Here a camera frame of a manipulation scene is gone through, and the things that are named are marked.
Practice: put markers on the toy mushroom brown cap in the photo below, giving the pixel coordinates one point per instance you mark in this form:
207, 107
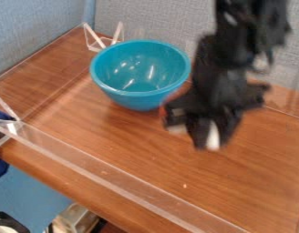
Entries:
174, 122

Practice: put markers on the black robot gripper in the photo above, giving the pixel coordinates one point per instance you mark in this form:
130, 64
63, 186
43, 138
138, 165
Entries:
218, 94

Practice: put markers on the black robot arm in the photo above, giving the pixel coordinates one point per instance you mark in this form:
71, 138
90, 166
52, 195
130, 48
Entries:
252, 27

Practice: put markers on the blue plastic bowl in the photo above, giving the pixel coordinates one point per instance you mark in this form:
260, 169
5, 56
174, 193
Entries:
139, 72

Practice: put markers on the grey box under table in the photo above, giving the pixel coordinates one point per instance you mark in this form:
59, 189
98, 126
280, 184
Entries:
75, 220

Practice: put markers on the clear acrylic table barrier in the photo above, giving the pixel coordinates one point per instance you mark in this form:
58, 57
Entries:
141, 176

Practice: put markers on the black object at bottom left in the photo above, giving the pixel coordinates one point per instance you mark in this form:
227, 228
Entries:
9, 225

